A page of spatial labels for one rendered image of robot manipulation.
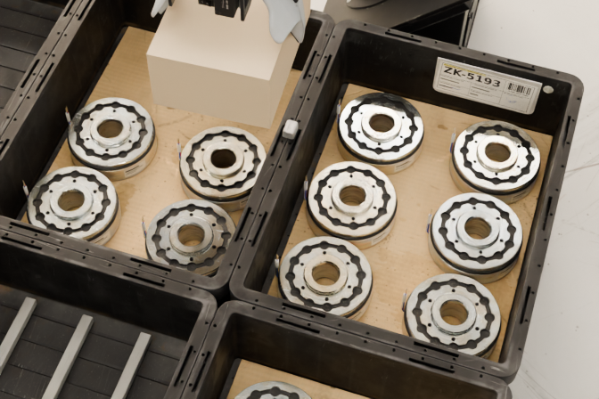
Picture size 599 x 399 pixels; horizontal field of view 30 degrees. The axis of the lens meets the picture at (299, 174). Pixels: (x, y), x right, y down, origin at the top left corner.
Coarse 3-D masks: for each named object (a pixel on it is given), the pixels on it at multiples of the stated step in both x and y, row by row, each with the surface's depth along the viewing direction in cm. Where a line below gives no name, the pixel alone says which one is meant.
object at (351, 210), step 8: (336, 184) 128; (344, 184) 128; (352, 184) 128; (360, 184) 128; (368, 184) 128; (336, 192) 127; (368, 192) 127; (336, 200) 126; (368, 200) 126; (336, 208) 126; (344, 208) 126; (352, 208) 126; (360, 208) 126; (368, 208) 126
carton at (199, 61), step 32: (192, 0) 109; (256, 0) 109; (160, 32) 107; (192, 32) 107; (224, 32) 107; (256, 32) 107; (160, 64) 106; (192, 64) 105; (224, 64) 104; (256, 64) 105; (288, 64) 112; (160, 96) 110; (192, 96) 109; (224, 96) 107; (256, 96) 106
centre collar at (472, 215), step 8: (464, 216) 125; (472, 216) 125; (480, 216) 125; (488, 216) 125; (456, 224) 125; (464, 224) 125; (488, 224) 125; (496, 224) 125; (456, 232) 125; (464, 232) 124; (496, 232) 124; (464, 240) 124; (472, 240) 124; (480, 240) 124; (488, 240) 124
